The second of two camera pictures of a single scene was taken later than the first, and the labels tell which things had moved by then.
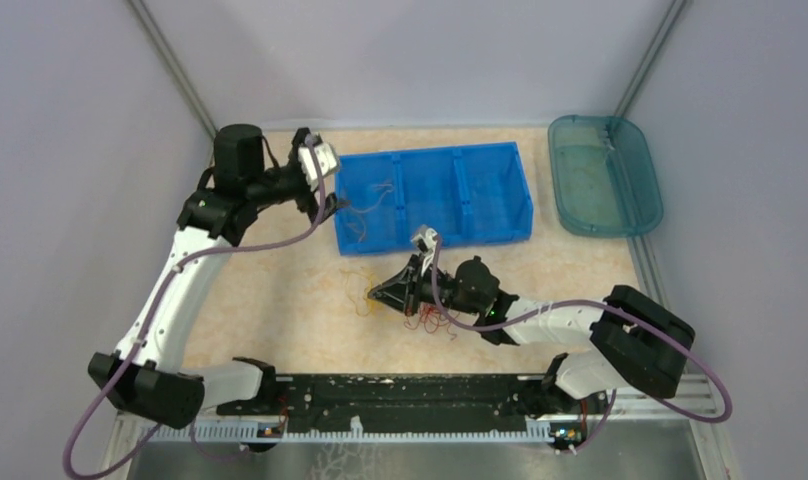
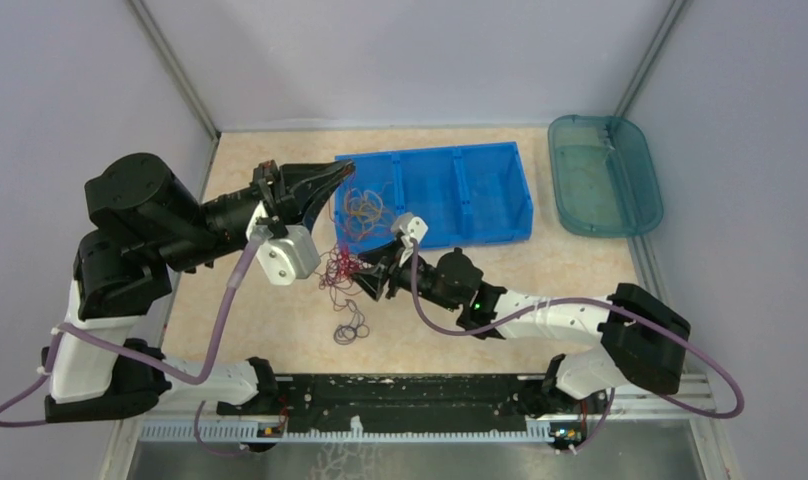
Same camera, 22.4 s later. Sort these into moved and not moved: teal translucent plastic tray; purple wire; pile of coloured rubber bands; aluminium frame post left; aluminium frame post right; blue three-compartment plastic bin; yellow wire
Moved: purple wire; yellow wire; pile of coloured rubber bands
Not moved: blue three-compartment plastic bin; aluminium frame post left; aluminium frame post right; teal translucent plastic tray
